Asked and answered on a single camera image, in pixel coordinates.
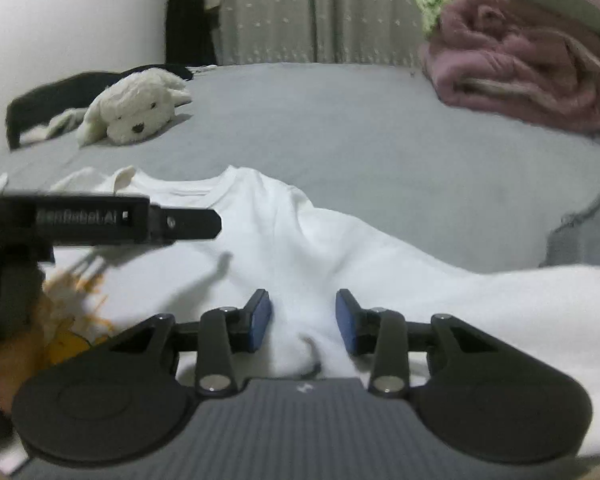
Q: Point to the folded grey garment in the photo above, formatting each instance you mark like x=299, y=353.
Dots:
x=576, y=240

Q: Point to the black garment on bed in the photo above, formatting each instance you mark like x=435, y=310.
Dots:
x=40, y=105

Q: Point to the cream cloth under black garment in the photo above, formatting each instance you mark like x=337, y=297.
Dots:
x=66, y=121

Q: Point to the person's left hand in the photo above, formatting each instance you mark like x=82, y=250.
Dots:
x=25, y=354

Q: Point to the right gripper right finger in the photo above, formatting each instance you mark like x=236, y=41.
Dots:
x=474, y=392

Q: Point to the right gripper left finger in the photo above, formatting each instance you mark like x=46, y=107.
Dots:
x=135, y=392

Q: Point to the white plush dog toy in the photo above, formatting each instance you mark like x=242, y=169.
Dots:
x=133, y=109

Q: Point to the white Pooh sweatshirt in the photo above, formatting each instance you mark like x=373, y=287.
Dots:
x=274, y=237

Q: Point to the black hanging garment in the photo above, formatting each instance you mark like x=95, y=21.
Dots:
x=188, y=34

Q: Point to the folded mauve comforter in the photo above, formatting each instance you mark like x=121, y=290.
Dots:
x=514, y=58

